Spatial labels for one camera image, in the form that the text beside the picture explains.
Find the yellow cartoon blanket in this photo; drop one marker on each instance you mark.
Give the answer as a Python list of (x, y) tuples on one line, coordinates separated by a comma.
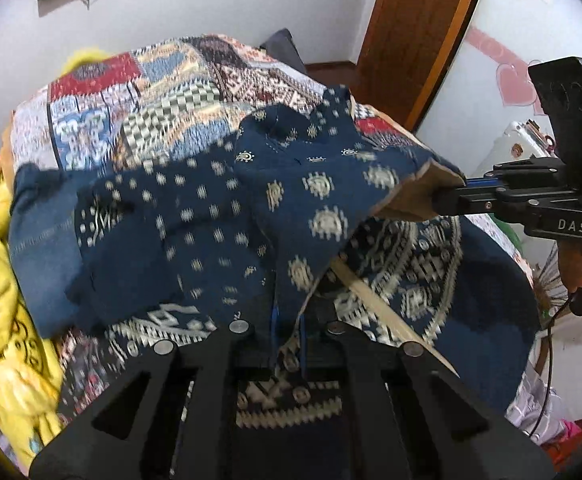
[(44, 383)]

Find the navy patterned hooded garment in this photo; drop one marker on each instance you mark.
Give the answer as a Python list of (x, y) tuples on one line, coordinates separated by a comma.
[(290, 208)]

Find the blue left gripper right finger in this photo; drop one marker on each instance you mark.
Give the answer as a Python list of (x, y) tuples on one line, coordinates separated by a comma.
[(301, 342)]

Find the dark blue cloth pile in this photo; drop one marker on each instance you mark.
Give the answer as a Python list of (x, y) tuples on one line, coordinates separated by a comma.
[(281, 47)]

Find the patchwork patterned bed quilt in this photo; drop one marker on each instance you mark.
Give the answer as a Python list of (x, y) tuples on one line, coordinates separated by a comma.
[(162, 103)]

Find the right hand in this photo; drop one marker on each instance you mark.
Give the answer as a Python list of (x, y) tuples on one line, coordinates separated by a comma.
[(570, 264)]

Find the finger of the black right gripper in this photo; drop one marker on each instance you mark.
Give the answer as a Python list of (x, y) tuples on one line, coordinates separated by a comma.
[(477, 196)]

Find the blue denim jacket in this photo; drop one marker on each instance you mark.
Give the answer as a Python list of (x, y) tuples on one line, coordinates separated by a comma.
[(43, 248)]

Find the brown wooden door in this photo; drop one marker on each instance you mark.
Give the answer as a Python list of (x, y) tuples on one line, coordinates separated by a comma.
[(406, 52)]

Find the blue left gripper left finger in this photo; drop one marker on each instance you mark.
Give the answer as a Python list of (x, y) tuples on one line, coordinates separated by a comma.
[(273, 332)]

